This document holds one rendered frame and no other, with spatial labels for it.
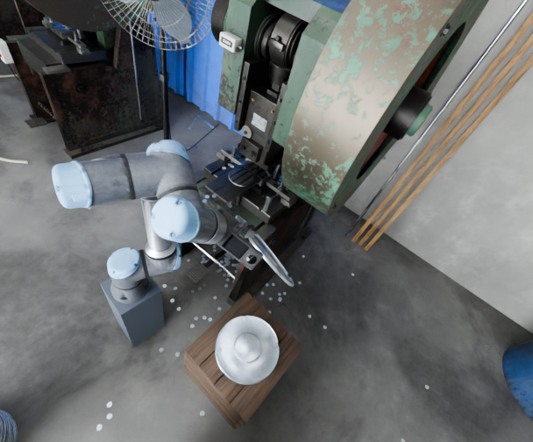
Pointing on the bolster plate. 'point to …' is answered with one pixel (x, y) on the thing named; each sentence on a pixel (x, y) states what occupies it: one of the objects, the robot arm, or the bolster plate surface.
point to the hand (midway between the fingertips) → (251, 239)
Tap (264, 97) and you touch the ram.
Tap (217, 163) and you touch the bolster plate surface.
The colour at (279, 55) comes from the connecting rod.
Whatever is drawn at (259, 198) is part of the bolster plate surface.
